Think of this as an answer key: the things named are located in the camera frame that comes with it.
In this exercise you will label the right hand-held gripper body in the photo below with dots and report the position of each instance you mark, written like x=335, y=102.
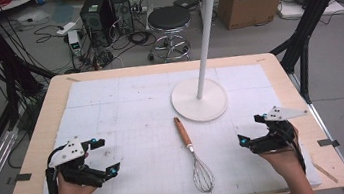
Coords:
x=277, y=137

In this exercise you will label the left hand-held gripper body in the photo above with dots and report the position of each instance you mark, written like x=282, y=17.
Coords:
x=66, y=154

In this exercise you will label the white hook rack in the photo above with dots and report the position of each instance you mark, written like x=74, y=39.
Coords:
x=203, y=56

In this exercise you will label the person's right hand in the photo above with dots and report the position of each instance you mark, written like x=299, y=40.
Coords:
x=284, y=161

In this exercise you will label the light wooden table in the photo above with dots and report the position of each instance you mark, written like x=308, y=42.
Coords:
x=289, y=95

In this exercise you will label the white grid paper mat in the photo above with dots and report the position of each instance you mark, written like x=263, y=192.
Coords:
x=135, y=115

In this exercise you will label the black tape piece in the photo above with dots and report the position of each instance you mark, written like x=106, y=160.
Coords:
x=328, y=143
x=22, y=177

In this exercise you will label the thin wooden strip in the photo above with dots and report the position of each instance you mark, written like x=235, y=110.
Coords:
x=325, y=173

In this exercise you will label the small device with green display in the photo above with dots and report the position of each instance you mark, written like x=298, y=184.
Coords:
x=74, y=44

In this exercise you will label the white power strip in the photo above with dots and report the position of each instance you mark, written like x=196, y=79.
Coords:
x=66, y=28

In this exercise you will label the white flat board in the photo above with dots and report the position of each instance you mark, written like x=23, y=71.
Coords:
x=309, y=9

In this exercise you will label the large black computer tower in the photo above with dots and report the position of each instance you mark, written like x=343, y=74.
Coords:
x=95, y=16

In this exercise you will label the black round stool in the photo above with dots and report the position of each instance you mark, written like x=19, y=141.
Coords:
x=168, y=18

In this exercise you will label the slim black computer tower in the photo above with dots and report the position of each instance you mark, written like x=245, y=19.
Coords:
x=121, y=9

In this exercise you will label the white round table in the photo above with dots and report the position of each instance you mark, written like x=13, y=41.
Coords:
x=13, y=2

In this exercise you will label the black metal stand frame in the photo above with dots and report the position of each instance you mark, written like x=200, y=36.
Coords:
x=310, y=14
x=3, y=58

